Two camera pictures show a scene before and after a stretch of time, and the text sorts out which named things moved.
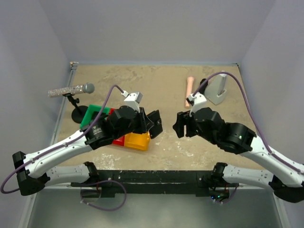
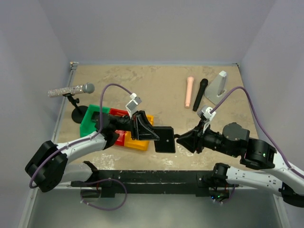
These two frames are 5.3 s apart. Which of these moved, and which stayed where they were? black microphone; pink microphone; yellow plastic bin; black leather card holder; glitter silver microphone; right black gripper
Moved: right black gripper; black leather card holder
Stayed: pink microphone; yellow plastic bin; black microphone; glitter silver microphone
